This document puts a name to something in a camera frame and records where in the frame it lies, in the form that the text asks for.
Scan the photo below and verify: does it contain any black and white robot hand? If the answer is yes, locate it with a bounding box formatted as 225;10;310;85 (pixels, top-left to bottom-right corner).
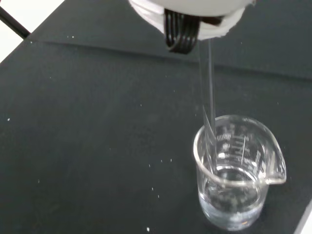
128;0;257;55

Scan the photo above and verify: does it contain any glass beaker with clear liquid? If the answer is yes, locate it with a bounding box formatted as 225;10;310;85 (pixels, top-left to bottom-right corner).
193;115;287;232

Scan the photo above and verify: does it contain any black bench cloth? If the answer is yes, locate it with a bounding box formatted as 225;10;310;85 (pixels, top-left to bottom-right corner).
0;0;312;234

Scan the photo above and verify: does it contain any black tripod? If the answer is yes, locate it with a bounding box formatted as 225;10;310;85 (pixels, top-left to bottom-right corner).
0;5;32;39

